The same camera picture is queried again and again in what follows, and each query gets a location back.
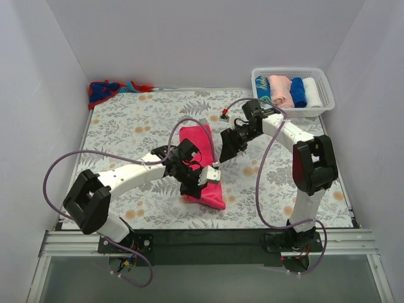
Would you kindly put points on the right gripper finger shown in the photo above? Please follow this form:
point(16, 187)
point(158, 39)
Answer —
point(229, 139)
point(230, 150)

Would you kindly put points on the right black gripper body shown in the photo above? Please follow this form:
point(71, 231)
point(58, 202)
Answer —
point(233, 139)

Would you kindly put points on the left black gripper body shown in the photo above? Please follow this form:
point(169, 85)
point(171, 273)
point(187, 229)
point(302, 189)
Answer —
point(192, 182)

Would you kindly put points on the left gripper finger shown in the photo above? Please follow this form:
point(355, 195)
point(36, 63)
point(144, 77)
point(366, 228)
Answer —
point(184, 190)
point(195, 191)

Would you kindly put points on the pink red towel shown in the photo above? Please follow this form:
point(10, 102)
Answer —
point(212, 194)

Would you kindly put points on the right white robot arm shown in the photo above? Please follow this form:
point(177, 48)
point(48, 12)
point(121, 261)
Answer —
point(314, 167)

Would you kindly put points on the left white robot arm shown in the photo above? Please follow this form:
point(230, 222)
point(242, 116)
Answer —
point(88, 200)

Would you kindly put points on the floral table mat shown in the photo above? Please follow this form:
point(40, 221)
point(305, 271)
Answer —
point(257, 186)

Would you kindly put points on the blue printed rolled towel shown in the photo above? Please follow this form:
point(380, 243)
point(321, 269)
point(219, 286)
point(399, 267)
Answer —
point(263, 88)

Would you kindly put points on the peach rolled towel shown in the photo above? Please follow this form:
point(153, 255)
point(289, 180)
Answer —
point(280, 91)

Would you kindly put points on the dark blue rolled towel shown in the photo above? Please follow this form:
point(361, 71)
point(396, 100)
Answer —
point(298, 93)

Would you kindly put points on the white plastic basket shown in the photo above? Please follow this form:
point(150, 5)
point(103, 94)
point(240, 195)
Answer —
point(325, 94)

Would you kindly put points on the white rolled towel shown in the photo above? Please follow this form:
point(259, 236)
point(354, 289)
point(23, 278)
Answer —
point(311, 93)

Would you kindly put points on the red blue crumpled towel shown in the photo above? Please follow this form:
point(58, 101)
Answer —
point(101, 91)

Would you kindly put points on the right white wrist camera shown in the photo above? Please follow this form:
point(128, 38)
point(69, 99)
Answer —
point(230, 119)

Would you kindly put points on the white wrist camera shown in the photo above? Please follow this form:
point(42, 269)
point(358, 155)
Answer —
point(209, 175)
point(230, 119)

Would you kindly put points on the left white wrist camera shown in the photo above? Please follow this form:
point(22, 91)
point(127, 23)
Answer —
point(209, 175)

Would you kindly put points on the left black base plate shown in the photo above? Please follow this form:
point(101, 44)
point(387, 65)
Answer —
point(138, 241)

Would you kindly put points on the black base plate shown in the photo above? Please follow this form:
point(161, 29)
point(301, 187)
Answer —
point(276, 241)
point(138, 241)

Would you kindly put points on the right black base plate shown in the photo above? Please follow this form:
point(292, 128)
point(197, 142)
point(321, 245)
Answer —
point(276, 241)

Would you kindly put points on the aluminium frame rail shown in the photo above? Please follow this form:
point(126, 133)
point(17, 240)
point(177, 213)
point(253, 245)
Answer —
point(55, 244)

